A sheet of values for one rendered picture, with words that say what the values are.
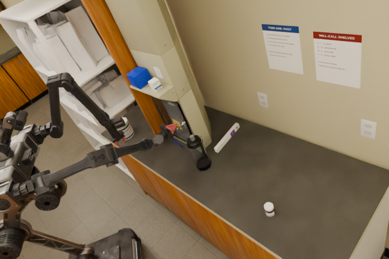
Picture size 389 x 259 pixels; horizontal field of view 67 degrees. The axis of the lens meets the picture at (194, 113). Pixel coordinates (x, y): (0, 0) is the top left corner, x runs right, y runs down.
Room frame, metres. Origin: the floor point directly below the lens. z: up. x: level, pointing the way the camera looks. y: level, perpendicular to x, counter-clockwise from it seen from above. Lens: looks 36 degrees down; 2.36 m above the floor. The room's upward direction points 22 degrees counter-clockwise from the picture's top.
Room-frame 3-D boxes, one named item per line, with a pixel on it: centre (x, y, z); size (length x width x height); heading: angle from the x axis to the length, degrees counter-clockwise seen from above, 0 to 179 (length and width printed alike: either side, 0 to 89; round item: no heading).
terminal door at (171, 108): (1.62, 0.15, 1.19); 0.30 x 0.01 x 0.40; 30
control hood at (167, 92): (1.59, 0.19, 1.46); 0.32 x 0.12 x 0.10; 32
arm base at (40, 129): (1.68, 0.96, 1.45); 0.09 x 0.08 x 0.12; 0
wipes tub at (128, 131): (2.01, 0.59, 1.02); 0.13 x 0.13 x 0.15
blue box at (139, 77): (1.67, 0.23, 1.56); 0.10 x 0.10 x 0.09; 32
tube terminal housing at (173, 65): (1.69, 0.03, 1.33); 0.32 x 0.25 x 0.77; 32
